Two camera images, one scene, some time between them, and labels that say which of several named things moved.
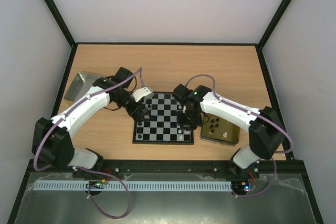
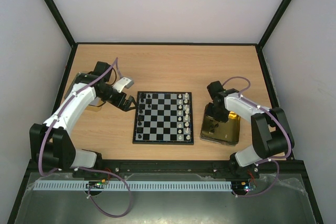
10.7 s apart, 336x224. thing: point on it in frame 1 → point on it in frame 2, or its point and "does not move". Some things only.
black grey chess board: (161, 128) does not move
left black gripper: (133, 112) → (125, 107)
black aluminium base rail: (103, 168) does not move
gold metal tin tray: (220, 130) does not move
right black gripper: (187, 122) → (219, 114)
